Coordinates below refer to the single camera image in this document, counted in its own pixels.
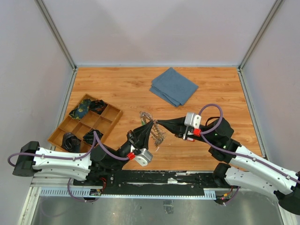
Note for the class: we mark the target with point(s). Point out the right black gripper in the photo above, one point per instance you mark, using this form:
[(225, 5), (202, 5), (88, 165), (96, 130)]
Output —
[(176, 125)]

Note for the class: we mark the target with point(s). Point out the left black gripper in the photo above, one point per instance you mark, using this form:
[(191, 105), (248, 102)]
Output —
[(139, 138)]

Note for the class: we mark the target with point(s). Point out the metal disc with keyrings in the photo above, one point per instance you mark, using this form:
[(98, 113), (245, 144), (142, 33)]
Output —
[(156, 133)]

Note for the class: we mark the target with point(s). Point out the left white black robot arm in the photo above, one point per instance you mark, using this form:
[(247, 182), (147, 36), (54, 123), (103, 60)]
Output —
[(98, 162)]

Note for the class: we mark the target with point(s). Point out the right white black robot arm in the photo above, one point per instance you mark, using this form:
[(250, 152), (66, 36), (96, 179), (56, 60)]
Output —
[(238, 166)]

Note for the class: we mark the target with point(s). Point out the key with red tag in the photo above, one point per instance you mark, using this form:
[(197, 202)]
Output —
[(190, 139)]

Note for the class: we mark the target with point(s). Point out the folded blue cloth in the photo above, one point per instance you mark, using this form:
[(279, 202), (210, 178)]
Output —
[(173, 87)]

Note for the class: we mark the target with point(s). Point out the black bundle in tray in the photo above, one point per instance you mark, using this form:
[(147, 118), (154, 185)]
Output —
[(97, 106)]

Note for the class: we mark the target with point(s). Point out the dark bundle in tray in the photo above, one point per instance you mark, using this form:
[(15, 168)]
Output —
[(71, 143), (89, 136)]

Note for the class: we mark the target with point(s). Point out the wooden compartment tray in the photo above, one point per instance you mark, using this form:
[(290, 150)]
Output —
[(103, 122)]

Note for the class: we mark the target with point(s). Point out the blue yellow patterned cloth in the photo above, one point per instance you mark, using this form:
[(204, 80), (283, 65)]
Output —
[(82, 109)]

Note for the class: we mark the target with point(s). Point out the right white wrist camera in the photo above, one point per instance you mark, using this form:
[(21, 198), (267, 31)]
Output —
[(192, 123)]

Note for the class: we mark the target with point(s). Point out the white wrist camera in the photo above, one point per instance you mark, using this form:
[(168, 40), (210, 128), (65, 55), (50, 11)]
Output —
[(144, 158), (192, 123)]

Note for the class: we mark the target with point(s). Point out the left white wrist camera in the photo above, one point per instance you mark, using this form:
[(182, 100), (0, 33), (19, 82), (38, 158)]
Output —
[(144, 158)]

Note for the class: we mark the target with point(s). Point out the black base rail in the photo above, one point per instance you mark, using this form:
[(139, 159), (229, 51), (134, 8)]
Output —
[(152, 183)]

